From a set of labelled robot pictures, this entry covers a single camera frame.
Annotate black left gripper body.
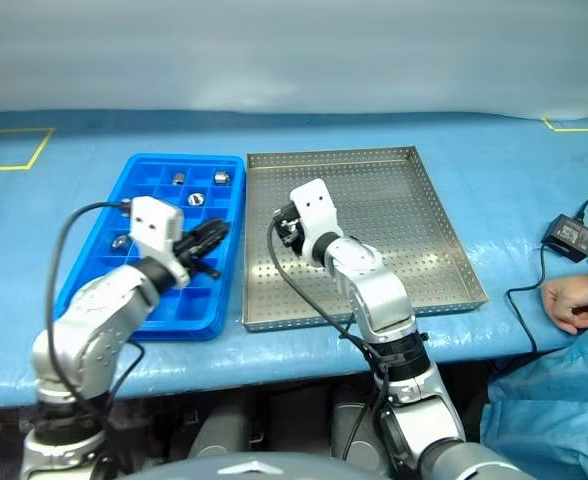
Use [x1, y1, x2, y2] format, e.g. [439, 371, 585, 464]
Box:
[171, 234, 200, 281]

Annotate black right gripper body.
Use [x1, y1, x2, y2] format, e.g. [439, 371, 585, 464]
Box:
[273, 202, 308, 257]

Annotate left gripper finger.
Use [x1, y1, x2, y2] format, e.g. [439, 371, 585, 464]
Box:
[186, 217, 233, 251]
[186, 257, 224, 280]

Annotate blue plastic compartment tray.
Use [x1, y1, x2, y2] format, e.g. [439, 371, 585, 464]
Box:
[53, 153, 247, 342]

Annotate perforated steel tray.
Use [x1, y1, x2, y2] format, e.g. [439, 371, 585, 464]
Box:
[242, 145, 490, 334]

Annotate person's bare hand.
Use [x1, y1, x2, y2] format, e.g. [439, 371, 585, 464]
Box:
[541, 272, 588, 335]

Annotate grey rounded leg shape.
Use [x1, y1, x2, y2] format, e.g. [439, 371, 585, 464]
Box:
[188, 399, 250, 459]
[331, 384, 390, 461]

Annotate grey robot torso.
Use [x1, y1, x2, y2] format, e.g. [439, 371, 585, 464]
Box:
[138, 452, 400, 480]

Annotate black power adapter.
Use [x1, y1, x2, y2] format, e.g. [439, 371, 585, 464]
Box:
[540, 213, 588, 262]

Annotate blue lab coat body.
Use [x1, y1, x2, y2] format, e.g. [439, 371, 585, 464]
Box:
[481, 317, 588, 480]

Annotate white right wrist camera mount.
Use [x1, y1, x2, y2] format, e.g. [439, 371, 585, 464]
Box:
[289, 178, 343, 257]

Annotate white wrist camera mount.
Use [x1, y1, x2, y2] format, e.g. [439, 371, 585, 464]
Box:
[127, 196, 191, 289]
[289, 178, 343, 257]

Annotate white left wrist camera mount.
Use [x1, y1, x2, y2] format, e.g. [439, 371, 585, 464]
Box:
[127, 196, 191, 289]

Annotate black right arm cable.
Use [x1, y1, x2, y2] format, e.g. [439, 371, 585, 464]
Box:
[266, 209, 390, 471]

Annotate black adapter mains cable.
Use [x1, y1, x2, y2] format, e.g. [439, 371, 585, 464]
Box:
[503, 243, 550, 354]

